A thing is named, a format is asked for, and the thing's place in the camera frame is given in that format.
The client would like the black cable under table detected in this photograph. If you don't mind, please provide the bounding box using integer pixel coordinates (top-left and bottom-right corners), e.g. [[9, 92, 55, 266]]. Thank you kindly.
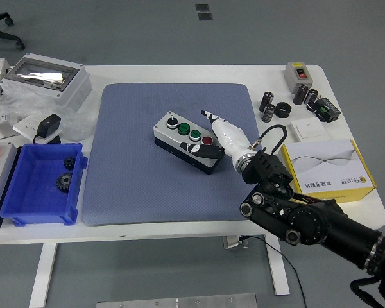
[[239, 235, 307, 308]]

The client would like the blue-grey textured mat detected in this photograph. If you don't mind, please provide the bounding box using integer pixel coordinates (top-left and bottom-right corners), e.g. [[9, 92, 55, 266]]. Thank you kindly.
[[82, 82, 273, 227]]

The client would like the grey four-button control box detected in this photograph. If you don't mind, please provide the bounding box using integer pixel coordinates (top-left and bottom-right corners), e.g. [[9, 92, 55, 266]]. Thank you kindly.
[[153, 110, 225, 175]]

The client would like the grey red-black switch box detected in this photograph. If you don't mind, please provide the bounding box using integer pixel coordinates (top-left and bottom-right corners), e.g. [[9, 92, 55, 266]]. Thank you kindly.
[[283, 61, 314, 94]]

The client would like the white wall socket panel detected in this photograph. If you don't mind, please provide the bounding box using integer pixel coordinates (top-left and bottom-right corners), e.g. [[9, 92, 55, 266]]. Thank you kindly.
[[12, 114, 62, 144]]

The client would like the black green terminal module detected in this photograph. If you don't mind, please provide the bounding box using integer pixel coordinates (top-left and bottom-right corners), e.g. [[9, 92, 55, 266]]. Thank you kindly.
[[312, 98, 341, 123]]

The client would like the black power adapter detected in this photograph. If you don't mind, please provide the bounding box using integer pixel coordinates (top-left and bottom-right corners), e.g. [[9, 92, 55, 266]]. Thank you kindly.
[[33, 113, 62, 144]]

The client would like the grey clear-lid distribution box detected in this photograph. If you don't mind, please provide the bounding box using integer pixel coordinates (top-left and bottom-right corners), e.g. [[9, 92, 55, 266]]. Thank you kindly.
[[0, 53, 93, 112]]

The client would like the grey emergency-stop control box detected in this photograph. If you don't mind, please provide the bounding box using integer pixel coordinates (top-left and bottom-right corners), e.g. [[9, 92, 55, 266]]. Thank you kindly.
[[0, 141, 20, 229]]

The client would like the white table leg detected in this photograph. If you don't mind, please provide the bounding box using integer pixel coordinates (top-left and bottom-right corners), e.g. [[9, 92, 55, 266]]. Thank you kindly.
[[264, 234, 291, 296], [28, 243, 58, 308]]

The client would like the black hexagonal nut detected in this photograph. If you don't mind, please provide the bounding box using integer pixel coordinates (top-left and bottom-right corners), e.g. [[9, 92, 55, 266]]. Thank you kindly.
[[274, 101, 293, 119]]

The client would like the white orange printed packet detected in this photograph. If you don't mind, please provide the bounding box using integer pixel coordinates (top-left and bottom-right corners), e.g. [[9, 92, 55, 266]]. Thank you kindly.
[[0, 112, 20, 141]]

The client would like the silver metal plate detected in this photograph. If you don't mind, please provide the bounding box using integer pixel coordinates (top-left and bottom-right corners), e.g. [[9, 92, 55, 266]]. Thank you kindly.
[[96, 292, 258, 308]]

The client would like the large black gear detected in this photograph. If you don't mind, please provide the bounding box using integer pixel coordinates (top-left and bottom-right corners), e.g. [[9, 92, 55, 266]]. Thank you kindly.
[[55, 172, 74, 194]]

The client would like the black office chair base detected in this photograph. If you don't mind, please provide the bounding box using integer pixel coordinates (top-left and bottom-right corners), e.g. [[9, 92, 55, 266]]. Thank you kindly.
[[0, 12, 26, 51]]

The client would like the blue plastic bin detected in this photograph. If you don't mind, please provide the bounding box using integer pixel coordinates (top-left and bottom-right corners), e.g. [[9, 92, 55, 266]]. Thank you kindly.
[[0, 142, 89, 227]]

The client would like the silver under-table bracket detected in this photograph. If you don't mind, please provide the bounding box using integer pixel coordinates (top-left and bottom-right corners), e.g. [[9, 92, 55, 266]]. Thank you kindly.
[[223, 235, 248, 250]]

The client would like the clear plastic bag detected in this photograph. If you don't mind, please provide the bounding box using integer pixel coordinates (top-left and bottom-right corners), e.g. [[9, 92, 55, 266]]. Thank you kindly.
[[0, 83, 97, 142]]

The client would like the yellow white cardboard box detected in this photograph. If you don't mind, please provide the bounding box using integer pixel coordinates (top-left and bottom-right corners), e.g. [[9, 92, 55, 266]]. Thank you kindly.
[[279, 138, 377, 203]]

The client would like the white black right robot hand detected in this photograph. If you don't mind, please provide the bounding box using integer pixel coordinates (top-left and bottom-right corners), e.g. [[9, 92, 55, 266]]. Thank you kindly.
[[179, 109, 252, 163]]

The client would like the white wall switch panel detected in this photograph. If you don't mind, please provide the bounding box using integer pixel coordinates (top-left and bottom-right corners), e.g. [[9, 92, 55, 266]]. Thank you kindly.
[[290, 117, 330, 142]]

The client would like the black robot strap loop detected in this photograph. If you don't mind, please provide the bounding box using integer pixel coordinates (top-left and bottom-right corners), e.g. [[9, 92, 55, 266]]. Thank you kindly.
[[349, 277, 385, 308]]

